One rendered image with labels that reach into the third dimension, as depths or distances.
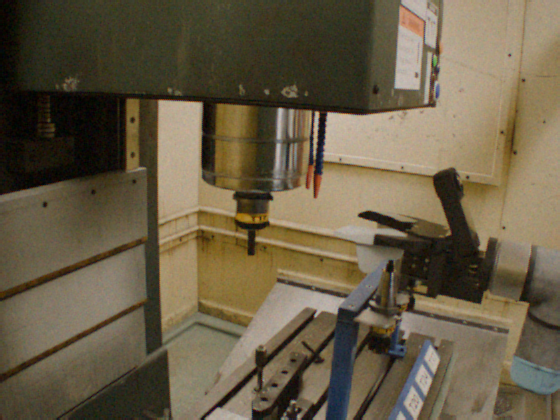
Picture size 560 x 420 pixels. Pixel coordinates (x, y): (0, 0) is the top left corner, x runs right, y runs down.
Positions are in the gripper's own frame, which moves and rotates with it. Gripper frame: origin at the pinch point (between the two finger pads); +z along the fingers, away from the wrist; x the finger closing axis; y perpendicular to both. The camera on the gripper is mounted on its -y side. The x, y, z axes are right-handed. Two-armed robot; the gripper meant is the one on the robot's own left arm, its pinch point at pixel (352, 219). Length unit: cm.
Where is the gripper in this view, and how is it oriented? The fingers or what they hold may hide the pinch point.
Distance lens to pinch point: 70.6
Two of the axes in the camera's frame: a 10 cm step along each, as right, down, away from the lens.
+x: 4.4, -2.1, 8.7
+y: -0.8, 9.6, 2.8
